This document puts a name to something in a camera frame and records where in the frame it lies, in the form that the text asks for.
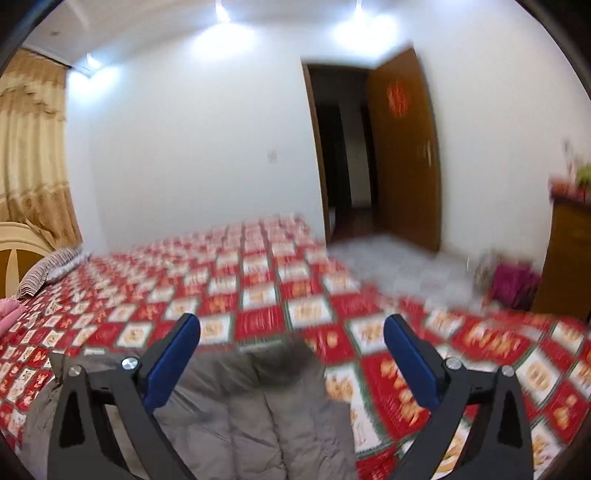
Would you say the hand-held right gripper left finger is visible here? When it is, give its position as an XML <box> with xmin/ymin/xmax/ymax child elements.
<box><xmin>46</xmin><ymin>313</ymin><xmax>201</xmax><ymax>480</ymax></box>

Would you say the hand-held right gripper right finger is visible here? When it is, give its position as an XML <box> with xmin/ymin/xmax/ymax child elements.
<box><xmin>383</xmin><ymin>314</ymin><xmax>536</xmax><ymax>480</ymax></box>

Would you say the grey puffer jacket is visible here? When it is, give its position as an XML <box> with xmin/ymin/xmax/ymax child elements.
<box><xmin>18</xmin><ymin>339</ymin><xmax>358</xmax><ymax>480</ymax></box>

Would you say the red patterned bed blanket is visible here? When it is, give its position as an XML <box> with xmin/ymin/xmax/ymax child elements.
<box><xmin>0</xmin><ymin>215</ymin><xmax>591</xmax><ymax>480</ymax></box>

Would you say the magenta bag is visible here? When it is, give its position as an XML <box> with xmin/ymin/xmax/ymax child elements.
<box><xmin>489</xmin><ymin>261</ymin><xmax>541</xmax><ymax>308</ymax></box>

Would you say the striped pillow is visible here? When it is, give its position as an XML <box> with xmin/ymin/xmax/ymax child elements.
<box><xmin>17</xmin><ymin>248</ymin><xmax>88</xmax><ymax>298</ymax></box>

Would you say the pink quilt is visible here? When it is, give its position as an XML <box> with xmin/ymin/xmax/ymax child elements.
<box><xmin>0</xmin><ymin>299</ymin><xmax>24</xmax><ymax>335</ymax></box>

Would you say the brown wooden door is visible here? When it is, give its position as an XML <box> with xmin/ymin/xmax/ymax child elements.
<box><xmin>367</xmin><ymin>48</ymin><xmax>443</xmax><ymax>252</ymax></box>

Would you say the brown wooden cabinet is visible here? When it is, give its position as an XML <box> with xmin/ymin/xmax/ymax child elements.
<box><xmin>531</xmin><ymin>189</ymin><xmax>591</xmax><ymax>324</ymax></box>

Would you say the cream wooden bed headboard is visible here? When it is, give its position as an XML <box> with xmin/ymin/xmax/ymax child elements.
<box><xmin>0</xmin><ymin>222</ymin><xmax>56</xmax><ymax>301</ymax></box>

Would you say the colourful ornament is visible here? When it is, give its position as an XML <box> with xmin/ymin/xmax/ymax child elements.
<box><xmin>549</xmin><ymin>138</ymin><xmax>591</xmax><ymax>204</ymax></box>

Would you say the beige patterned curtain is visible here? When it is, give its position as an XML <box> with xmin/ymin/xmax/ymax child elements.
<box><xmin>0</xmin><ymin>48</ymin><xmax>84</xmax><ymax>250</ymax></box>

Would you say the red paper door decoration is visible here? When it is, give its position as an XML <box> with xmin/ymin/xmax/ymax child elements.
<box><xmin>387</xmin><ymin>80</ymin><xmax>411</xmax><ymax>118</ymax></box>

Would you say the brown door frame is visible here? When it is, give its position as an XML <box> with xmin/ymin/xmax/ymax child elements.
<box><xmin>301</xmin><ymin>60</ymin><xmax>370</xmax><ymax>243</ymax></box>

